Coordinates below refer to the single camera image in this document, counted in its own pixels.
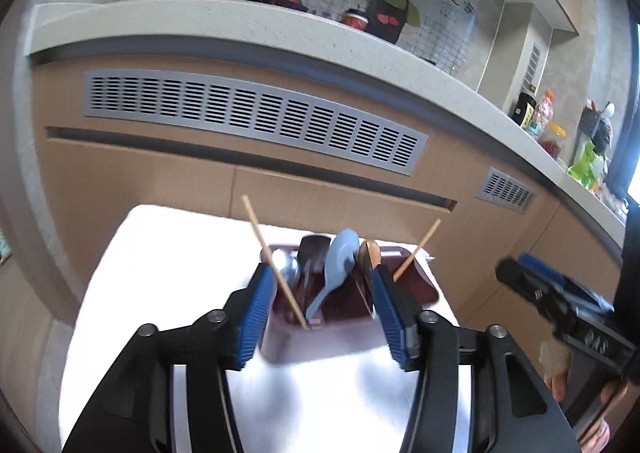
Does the metal spatula scoop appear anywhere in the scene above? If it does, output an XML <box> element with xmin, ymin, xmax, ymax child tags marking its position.
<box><xmin>297</xmin><ymin>234</ymin><xmax>331</xmax><ymax>308</ymax></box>

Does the maroon plastic utensil holder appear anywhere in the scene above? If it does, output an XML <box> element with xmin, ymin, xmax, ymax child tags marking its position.
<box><xmin>259</xmin><ymin>245</ymin><xmax>439</xmax><ymax>364</ymax></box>

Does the light blue rice paddle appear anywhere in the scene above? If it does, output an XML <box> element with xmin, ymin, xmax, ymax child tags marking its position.
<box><xmin>305</xmin><ymin>228</ymin><xmax>360</xmax><ymax>321</ymax></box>

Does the green packet on counter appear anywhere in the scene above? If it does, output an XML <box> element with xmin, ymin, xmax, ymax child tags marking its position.
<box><xmin>567</xmin><ymin>140</ymin><xmax>608</xmax><ymax>192</ymax></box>

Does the orange cap bottle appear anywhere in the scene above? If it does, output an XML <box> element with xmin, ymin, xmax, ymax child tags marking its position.
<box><xmin>526</xmin><ymin>89</ymin><xmax>554</xmax><ymax>140</ymax></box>

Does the dark metal spoon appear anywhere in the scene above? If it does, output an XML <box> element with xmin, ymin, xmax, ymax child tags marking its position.
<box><xmin>272</xmin><ymin>248</ymin><xmax>299</xmax><ymax>289</ymax></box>

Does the dark bottle on counter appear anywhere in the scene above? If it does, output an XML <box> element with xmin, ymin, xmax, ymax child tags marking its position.
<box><xmin>511</xmin><ymin>90</ymin><xmax>536</xmax><ymax>129</ymax></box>

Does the person's right hand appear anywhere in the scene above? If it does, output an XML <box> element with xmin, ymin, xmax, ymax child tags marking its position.
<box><xmin>538</xmin><ymin>338</ymin><xmax>632</xmax><ymax>453</ymax></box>

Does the red cup on counter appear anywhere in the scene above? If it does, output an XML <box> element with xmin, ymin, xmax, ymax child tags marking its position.
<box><xmin>340</xmin><ymin>9</ymin><xmax>369</xmax><ymax>32</ymax></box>

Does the white tipped wooden chopstick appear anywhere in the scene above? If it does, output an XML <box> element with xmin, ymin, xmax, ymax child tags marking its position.
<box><xmin>393</xmin><ymin>219</ymin><xmax>442</xmax><ymax>282</ymax></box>

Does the small grey ventilation grille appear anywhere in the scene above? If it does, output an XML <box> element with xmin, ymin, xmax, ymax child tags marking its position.
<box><xmin>475</xmin><ymin>167</ymin><xmax>536</xmax><ymax>214</ymax></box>

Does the wooden spoon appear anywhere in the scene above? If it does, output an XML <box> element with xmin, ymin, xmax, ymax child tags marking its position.
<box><xmin>357</xmin><ymin>239</ymin><xmax>381</xmax><ymax>319</ymax></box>

